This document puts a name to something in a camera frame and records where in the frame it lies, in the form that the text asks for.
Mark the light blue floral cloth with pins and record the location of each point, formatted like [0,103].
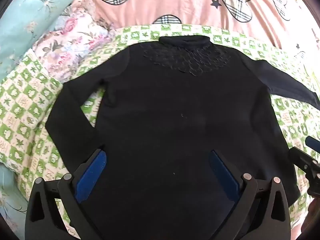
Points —
[27,17]

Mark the floral quilt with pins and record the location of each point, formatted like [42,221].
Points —
[72,40]

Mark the green checkered printed blanket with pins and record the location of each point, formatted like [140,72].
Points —
[27,110]

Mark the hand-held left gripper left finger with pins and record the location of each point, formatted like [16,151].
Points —
[92,172]

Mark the black long-sleeve top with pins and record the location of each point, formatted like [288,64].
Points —
[175,120]

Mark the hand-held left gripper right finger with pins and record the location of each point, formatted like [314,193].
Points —
[223,173]

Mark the pink sheet with plaid hearts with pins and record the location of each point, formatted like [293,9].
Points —
[180,2]

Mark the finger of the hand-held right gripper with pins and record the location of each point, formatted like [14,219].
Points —
[301,158]
[313,143]

